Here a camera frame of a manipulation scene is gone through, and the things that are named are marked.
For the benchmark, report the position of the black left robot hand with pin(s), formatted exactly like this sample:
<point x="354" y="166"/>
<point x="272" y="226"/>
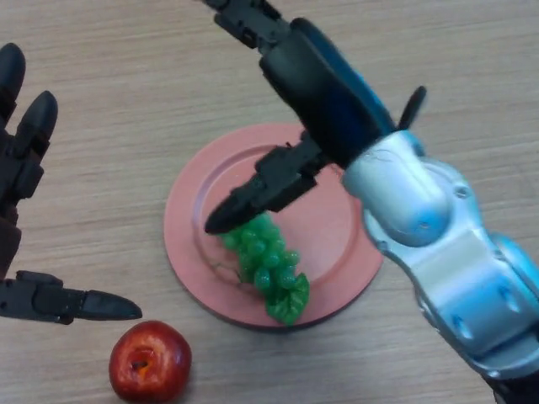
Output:
<point x="12" y="181"/>

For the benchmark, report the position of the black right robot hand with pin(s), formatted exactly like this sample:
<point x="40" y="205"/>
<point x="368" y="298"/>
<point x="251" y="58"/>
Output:
<point x="328" y="97"/>

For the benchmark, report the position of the green grape bunch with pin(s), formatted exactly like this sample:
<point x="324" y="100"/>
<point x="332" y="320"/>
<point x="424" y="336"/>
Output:
<point x="261" y="252"/>

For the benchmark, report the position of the pink round plate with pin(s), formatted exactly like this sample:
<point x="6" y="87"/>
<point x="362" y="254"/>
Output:
<point x="328" y="235"/>

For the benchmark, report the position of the red apple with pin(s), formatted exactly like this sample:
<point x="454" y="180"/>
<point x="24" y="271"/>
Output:
<point x="149" y="362"/>

